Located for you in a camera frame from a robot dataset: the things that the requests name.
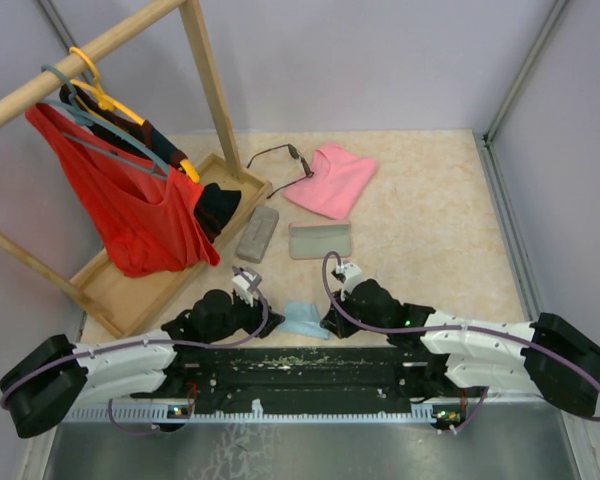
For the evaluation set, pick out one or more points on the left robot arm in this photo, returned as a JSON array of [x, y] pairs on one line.
[[59, 376]]

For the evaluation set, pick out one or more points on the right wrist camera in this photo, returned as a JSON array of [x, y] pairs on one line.
[[349, 274]]

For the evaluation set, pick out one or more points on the small light blue cloth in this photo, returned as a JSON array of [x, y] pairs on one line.
[[303, 318]]

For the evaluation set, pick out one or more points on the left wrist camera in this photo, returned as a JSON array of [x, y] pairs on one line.
[[245, 281]]

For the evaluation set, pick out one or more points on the pink folded shirt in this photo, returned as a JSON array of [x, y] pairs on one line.
[[338, 181]]

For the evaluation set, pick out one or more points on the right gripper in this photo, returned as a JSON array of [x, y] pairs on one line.
[[337, 324]]

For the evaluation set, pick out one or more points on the pink glasses case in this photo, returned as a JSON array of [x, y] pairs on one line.
[[313, 240]]

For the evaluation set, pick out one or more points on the dark striped hanging garment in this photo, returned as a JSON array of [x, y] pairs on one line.
[[215, 206]]

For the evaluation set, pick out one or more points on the tortoiseshell sunglasses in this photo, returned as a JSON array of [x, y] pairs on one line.
[[296, 155]]

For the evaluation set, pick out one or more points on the red hanging shirt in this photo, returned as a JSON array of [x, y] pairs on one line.
[[147, 224]]

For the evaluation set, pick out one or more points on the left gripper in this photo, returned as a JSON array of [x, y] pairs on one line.
[[256, 313]]

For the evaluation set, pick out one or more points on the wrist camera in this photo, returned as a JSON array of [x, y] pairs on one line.
[[349, 274], [245, 281]]

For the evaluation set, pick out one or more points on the grey glasses case green lining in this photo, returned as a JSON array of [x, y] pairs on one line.
[[255, 240]]

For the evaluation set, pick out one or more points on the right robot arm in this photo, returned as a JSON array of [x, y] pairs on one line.
[[548, 357]]

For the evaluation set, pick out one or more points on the grey-blue plastic hanger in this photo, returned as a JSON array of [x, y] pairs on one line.
[[160, 168]]

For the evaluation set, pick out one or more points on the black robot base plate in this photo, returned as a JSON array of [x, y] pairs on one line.
[[317, 377]]

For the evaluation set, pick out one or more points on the yellow plastic hanger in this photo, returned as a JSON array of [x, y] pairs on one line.
[[104, 100]]

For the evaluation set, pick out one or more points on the aluminium frame rail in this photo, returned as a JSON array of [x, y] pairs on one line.
[[256, 411]]

